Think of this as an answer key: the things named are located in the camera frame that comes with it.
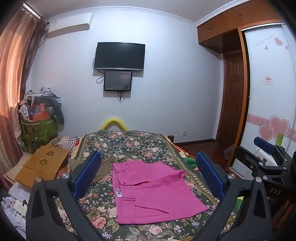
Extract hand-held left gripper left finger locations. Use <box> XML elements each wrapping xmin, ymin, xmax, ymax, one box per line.
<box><xmin>25</xmin><ymin>151</ymin><xmax>105</xmax><ymax>241</ymax></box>

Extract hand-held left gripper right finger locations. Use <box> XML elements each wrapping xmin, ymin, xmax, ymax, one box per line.
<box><xmin>194</xmin><ymin>151</ymin><xmax>272</xmax><ymax>241</ymax></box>

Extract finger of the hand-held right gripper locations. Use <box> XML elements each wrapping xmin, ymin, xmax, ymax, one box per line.
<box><xmin>253</xmin><ymin>136</ymin><xmax>294</xmax><ymax>167</ymax></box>
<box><xmin>232</xmin><ymin>146</ymin><xmax>287</xmax><ymax>180</ymax></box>

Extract pink pants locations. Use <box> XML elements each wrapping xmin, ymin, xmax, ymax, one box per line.
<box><xmin>112</xmin><ymin>161</ymin><xmax>211</xmax><ymax>225</ymax></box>

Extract olive green pants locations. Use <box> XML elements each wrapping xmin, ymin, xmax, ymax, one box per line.
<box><xmin>68</xmin><ymin>156</ymin><xmax>121</xmax><ymax>184</ymax></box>

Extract white electronics box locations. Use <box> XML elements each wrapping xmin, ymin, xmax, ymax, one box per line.
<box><xmin>253</xmin><ymin>148</ymin><xmax>280</xmax><ymax>166</ymax></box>

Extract colourful plush blanket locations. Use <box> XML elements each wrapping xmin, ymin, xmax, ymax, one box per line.
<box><xmin>50</xmin><ymin>136</ymin><xmax>245</xmax><ymax>209</ymax></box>

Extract wooden lap desk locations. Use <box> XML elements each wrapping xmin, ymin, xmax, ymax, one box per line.
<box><xmin>15</xmin><ymin>146</ymin><xmax>70</xmax><ymax>188</ymax></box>

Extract brown wooden door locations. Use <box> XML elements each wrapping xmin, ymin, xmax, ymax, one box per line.
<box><xmin>216</xmin><ymin>50</ymin><xmax>249</xmax><ymax>142</ymax></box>

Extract floral blanket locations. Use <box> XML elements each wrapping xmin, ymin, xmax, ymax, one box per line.
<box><xmin>53</xmin><ymin>130</ymin><xmax>245</xmax><ymax>241</ymax></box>

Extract yellow foam tube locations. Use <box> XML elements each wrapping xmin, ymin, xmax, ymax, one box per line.
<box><xmin>100</xmin><ymin>117</ymin><xmax>128</xmax><ymax>131</ymax></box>

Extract green patterned bag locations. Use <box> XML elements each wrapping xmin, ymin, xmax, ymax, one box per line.
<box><xmin>20</xmin><ymin>116</ymin><xmax>58</xmax><ymax>146</ymax></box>

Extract beige cushion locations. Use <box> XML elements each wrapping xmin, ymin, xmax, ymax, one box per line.
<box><xmin>3</xmin><ymin>153</ymin><xmax>33</xmax><ymax>184</ymax></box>

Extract grey neck pillow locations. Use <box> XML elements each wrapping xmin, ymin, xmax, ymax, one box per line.
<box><xmin>35</xmin><ymin>95</ymin><xmax>65</xmax><ymax>124</ymax></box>

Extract pile of white papers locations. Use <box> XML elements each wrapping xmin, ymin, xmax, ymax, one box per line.
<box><xmin>0</xmin><ymin>183</ymin><xmax>33</xmax><ymax>232</ymax></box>

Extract white heart-print wardrobe door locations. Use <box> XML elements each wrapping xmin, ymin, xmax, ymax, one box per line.
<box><xmin>238</xmin><ymin>23</ymin><xmax>296</xmax><ymax>174</ymax></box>

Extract red box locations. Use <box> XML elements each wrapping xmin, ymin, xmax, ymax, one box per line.
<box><xmin>29</xmin><ymin>104</ymin><xmax>50</xmax><ymax>121</ymax></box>

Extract pile of clutter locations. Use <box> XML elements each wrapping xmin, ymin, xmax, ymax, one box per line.
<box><xmin>18</xmin><ymin>87</ymin><xmax>62</xmax><ymax>121</ymax></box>

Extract small black monitor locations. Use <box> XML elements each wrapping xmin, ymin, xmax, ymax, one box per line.
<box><xmin>103</xmin><ymin>71</ymin><xmax>133</xmax><ymax>91</ymax></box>

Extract wooden overhead cabinet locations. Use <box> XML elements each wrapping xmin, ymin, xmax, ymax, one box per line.
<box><xmin>197</xmin><ymin>0</ymin><xmax>285</xmax><ymax>47</ymax></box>

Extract large black television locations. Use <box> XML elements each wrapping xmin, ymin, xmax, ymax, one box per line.
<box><xmin>94</xmin><ymin>42</ymin><xmax>146</xmax><ymax>72</ymax></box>

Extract pink curtain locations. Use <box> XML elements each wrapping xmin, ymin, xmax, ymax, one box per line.
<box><xmin>0</xmin><ymin>2</ymin><xmax>49</xmax><ymax>183</ymax></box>

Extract white air conditioner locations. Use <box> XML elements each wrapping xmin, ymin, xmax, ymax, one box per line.
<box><xmin>46</xmin><ymin>13</ymin><xmax>93</xmax><ymax>37</ymax></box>

